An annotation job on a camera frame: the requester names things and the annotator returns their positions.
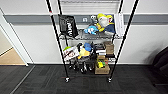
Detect yellow and white plush toy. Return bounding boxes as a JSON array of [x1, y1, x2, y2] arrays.
[[94, 13, 115, 33]]

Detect white door frame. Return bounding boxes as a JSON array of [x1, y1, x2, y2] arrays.
[[0, 8, 35, 66]]

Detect open cardboard box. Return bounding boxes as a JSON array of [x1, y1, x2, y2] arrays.
[[94, 54, 111, 76]]

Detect blue cap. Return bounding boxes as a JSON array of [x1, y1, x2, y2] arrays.
[[83, 42, 93, 53]]

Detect group of dark bottles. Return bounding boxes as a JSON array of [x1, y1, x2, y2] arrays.
[[68, 58, 96, 74]]

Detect stack of black boxes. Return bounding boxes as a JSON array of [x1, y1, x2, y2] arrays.
[[94, 43, 107, 58]]

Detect black wire shelf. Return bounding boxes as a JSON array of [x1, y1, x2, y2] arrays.
[[44, 0, 140, 84]]

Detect tall white box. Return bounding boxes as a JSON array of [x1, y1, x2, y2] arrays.
[[113, 12, 125, 37]]

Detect yellow-green item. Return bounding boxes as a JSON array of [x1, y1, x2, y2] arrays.
[[97, 60, 106, 69]]

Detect small black plush toy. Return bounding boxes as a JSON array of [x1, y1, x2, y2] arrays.
[[75, 42, 84, 51]]

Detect yellow soft toy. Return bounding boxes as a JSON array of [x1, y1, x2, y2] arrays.
[[77, 48, 91, 61]]

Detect closed cardboard box stack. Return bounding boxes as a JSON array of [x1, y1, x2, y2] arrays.
[[103, 41, 115, 56]]

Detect white bag with green edge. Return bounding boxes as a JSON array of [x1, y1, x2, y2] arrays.
[[63, 45, 81, 62]]

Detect small grey wall socket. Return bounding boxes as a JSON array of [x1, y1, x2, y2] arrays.
[[82, 17, 89, 24]]

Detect black chair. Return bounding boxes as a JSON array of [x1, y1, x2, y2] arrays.
[[151, 45, 168, 88]]

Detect dark blue plush toy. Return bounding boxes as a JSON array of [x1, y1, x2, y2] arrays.
[[103, 22, 117, 35]]

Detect light blue plush toy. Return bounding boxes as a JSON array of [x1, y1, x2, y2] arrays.
[[83, 24, 100, 36]]

